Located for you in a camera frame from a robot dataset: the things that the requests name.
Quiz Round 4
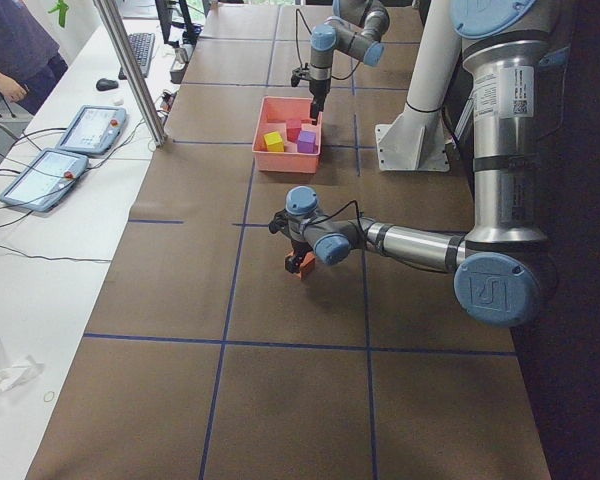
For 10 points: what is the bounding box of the near teach pendant tablet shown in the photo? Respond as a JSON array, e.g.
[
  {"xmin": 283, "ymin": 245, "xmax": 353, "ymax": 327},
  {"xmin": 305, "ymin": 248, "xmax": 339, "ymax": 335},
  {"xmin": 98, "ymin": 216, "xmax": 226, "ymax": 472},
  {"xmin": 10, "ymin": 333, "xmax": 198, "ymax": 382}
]
[{"xmin": 0, "ymin": 148, "xmax": 89, "ymax": 212}]

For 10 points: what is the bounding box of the crumpled white paper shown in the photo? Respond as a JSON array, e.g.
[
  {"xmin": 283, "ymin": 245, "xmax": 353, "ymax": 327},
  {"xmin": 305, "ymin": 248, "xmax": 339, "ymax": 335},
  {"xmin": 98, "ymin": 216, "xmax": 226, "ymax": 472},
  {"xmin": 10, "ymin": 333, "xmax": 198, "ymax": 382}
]
[{"xmin": 0, "ymin": 338, "xmax": 45, "ymax": 397}]

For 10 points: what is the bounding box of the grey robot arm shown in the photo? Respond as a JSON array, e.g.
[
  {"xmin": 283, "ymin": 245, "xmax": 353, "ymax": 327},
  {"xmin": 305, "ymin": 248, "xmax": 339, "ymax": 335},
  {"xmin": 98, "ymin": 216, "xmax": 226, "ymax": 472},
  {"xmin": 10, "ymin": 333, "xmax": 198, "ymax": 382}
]
[
  {"xmin": 291, "ymin": 1, "xmax": 390, "ymax": 125},
  {"xmin": 269, "ymin": 1, "xmax": 568, "ymax": 327}
]

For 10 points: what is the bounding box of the person in dark clothes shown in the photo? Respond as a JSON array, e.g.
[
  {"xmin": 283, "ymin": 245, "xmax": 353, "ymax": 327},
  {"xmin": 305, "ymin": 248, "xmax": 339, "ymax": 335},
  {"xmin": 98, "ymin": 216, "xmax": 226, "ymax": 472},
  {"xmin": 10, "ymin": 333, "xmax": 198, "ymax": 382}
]
[{"xmin": 0, "ymin": 0, "xmax": 68, "ymax": 115}]

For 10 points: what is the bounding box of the purple foam block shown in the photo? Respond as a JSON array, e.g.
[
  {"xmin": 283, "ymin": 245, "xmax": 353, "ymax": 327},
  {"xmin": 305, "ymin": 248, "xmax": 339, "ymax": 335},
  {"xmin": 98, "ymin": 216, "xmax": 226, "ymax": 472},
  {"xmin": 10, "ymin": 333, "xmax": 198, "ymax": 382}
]
[{"xmin": 296, "ymin": 130, "xmax": 317, "ymax": 154}]

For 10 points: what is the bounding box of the pink plastic bin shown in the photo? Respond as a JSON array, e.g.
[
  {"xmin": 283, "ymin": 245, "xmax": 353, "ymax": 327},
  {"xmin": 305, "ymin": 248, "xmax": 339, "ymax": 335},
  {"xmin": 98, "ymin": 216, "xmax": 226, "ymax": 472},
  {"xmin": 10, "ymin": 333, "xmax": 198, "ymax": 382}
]
[{"xmin": 252, "ymin": 96, "xmax": 322, "ymax": 174}]

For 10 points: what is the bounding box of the far teach pendant tablet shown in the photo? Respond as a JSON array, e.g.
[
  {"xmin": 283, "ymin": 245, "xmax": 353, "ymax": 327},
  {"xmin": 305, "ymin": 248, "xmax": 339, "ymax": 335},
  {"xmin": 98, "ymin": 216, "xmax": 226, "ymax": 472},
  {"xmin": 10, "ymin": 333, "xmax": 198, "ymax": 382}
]
[{"xmin": 56, "ymin": 105, "xmax": 127, "ymax": 155}]

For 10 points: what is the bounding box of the teach pendant tablet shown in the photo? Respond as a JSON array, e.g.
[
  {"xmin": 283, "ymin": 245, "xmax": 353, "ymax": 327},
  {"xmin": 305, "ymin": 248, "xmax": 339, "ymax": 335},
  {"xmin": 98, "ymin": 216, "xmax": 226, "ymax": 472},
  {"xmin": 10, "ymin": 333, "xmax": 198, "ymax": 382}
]
[
  {"xmin": 56, "ymin": 105, "xmax": 127, "ymax": 155},
  {"xmin": 0, "ymin": 148, "xmax": 89, "ymax": 212}
]

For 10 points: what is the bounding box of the yellow-green foam block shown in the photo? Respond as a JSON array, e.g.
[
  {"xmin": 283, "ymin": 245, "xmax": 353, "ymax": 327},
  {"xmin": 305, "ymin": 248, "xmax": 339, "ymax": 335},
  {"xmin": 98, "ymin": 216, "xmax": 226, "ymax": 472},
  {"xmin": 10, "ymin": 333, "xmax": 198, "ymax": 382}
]
[{"xmin": 263, "ymin": 131, "xmax": 285, "ymax": 153}]

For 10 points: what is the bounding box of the black computer mouse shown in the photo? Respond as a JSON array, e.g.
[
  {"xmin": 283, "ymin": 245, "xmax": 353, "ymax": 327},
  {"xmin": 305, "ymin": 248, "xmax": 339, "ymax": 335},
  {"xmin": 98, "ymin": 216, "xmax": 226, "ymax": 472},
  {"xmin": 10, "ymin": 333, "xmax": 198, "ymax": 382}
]
[{"xmin": 96, "ymin": 78, "xmax": 119, "ymax": 92}]

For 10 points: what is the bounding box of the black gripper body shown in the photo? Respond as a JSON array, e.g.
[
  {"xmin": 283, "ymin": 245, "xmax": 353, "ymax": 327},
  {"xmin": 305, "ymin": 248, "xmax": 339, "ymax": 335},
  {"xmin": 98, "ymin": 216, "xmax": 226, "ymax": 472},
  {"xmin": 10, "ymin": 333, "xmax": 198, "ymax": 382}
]
[
  {"xmin": 268, "ymin": 209, "xmax": 313, "ymax": 255},
  {"xmin": 291, "ymin": 63, "xmax": 330, "ymax": 100}
]

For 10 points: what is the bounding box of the black computer keyboard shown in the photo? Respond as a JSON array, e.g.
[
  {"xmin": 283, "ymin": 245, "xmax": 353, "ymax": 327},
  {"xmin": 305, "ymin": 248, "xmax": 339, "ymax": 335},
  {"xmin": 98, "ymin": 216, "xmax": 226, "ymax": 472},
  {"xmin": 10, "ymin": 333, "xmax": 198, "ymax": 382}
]
[{"xmin": 128, "ymin": 32, "xmax": 155, "ymax": 78}]

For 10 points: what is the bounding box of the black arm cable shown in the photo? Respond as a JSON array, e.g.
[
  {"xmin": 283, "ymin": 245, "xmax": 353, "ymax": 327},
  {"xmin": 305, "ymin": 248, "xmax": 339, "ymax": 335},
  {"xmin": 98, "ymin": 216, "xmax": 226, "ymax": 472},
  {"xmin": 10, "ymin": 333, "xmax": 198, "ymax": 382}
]
[
  {"xmin": 309, "ymin": 199, "xmax": 376, "ymax": 251},
  {"xmin": 293, "ymin": 7, "xmax": 366, "ymax": 84}
]

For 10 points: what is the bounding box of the pink foam block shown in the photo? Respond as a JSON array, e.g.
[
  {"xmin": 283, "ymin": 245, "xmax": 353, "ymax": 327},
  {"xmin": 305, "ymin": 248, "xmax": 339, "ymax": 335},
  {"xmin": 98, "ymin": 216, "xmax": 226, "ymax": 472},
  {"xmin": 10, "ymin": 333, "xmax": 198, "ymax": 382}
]
[{"xmin": 285, "ymin": 118, "xmax": 302, "ymax": 143}]

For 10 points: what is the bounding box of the aluminium frame post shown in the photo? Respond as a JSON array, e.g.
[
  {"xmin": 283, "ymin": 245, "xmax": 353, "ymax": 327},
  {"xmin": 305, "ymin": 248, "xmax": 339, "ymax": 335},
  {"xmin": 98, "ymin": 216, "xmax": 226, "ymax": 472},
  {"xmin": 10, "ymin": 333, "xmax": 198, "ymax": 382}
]
[{"xmin": 93, "ymin": 0, "xmax": 167, "ymax": 147}]

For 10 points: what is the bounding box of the orange foam block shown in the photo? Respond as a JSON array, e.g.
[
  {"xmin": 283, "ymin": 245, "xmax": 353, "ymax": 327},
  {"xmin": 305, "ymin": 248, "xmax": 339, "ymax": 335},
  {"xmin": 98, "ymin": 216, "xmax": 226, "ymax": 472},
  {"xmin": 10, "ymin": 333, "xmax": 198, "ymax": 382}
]
[{"xmin": 283, "ymin": 252, "xmax": 316, "ymax": 282}]

